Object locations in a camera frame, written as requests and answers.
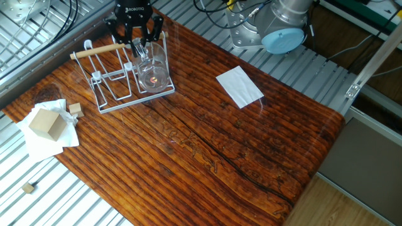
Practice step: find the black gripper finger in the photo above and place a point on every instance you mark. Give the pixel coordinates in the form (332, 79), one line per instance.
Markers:
(153, 28)
(116, 30)

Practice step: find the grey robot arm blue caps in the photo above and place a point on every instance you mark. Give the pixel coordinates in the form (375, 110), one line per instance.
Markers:
(276, 25)

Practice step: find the flat white paper sheet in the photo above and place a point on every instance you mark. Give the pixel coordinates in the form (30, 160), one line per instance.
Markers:
(240, 86)

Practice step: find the crumpled white paper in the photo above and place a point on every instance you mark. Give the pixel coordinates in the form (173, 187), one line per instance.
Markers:
(44, 147)

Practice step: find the small wooden cube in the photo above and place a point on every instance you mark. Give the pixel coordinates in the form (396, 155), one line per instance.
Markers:
(28, 187)
(75, 110)

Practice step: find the large wooden block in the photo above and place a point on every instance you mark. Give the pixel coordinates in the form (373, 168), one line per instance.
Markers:
(47, 123)

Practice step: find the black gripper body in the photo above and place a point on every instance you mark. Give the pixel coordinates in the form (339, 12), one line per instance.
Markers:
(133, 14)

